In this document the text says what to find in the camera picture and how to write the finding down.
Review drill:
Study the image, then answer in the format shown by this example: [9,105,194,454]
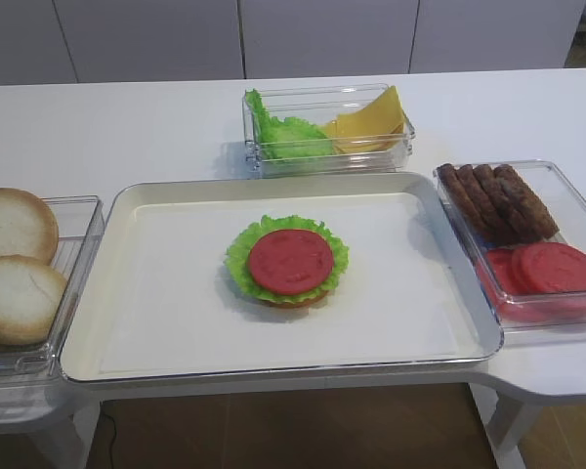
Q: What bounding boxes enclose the brown meat patty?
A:
[474,165,523,244]
[437,163,494,242]
[457,165,507,242]
[493,164,559,240]

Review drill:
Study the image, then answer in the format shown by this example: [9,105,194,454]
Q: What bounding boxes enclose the green lettuce leaf on bun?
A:
[225,215,349,308]

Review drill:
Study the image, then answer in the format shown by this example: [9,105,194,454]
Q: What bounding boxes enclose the green lettuce leaves in bin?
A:
[245,89,334,160]

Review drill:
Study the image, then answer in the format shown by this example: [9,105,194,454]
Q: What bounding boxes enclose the clear bin lettuce and cheese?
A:
[242,84,415,177]

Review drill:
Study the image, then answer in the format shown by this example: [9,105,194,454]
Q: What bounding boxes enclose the yellow cheese slices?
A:
[319,85,405,153]

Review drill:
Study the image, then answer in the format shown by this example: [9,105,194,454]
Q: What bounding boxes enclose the red tomato slice on burger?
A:
[246,229,335,296]

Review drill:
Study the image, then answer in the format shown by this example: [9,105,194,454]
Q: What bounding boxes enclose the bottom bun on tray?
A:
[260,291,330,309]

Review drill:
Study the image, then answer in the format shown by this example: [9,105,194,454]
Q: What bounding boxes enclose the cream serving tray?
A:
[60,172,504,385]

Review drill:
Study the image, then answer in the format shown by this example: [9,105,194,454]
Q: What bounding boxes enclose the red tomato slice behind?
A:
[485,248,523,295]

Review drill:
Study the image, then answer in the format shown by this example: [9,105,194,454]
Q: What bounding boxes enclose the clear bin with buns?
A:
[0,195,105,377]

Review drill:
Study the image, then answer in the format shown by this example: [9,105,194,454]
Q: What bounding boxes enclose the red tomato slice front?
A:
[511,242,586,293]

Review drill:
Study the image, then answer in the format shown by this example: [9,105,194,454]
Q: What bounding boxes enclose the clear bin patties and tomatoes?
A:
[434,160,586,333]

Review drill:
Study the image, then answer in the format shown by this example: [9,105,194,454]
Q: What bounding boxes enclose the upper bun half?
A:
[0,188,59,264]

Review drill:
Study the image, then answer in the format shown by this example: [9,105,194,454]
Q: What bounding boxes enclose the bun half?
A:
[0,188,59,264]
[0,255,67,346]

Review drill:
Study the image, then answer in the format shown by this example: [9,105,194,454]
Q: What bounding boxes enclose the front bun half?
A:
[0,255,67,346]

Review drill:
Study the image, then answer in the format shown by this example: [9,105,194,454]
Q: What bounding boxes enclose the black cable under table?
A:
[99,413,117,469]

